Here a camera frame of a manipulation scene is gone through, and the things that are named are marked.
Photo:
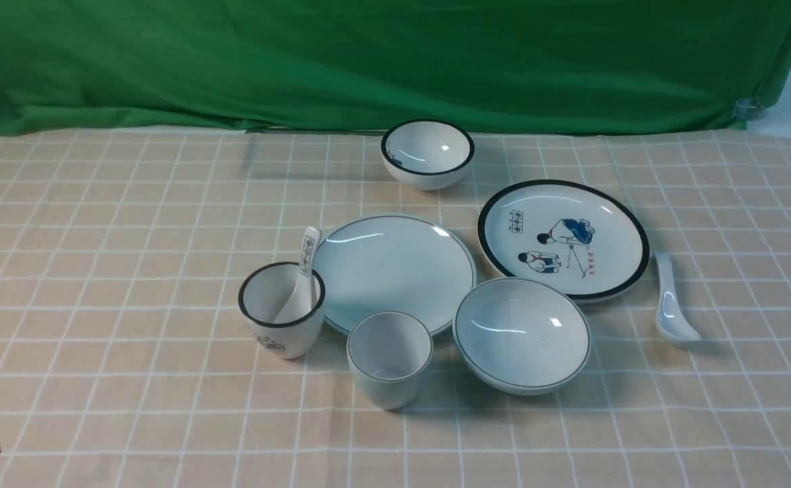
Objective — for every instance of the pale blue cup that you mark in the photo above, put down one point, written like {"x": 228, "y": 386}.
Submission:
{"x": 387, "y": 355}

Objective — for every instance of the pale blue bowl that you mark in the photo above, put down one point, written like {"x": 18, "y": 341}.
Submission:
{"x": 521, "y": 337}

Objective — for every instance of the pale blue ceramic spoon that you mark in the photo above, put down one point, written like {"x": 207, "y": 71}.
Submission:
{"x": 672, "y": 326}

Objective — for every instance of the beige checkered tablecloth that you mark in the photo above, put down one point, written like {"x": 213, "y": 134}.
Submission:
{"x": 125, "y": 362}

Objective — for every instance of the black-rimmed white cup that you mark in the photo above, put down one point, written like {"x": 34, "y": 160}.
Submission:
{"x": 262, "y": 296}

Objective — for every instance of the white spoon with characters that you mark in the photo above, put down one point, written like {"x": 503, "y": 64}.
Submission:
{"x": 302, "y": 299}

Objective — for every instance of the green backdrop cloth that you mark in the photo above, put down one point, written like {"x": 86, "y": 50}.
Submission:
{"x": 536, "y": 67}

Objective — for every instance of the pale blue plate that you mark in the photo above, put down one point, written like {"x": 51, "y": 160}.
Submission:
{"x": 394, "y": 263}

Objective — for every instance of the small black-rimmed white bowl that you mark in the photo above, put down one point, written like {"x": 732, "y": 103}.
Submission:
{"x": 427, "y": 154}

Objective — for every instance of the illustrated black-rimmed plate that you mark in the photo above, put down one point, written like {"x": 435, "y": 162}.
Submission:
{"x": 576, "y": 239}

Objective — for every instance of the metal clamp on backdrop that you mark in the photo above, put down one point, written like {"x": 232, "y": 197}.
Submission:
{"x": 748, "y": 109}

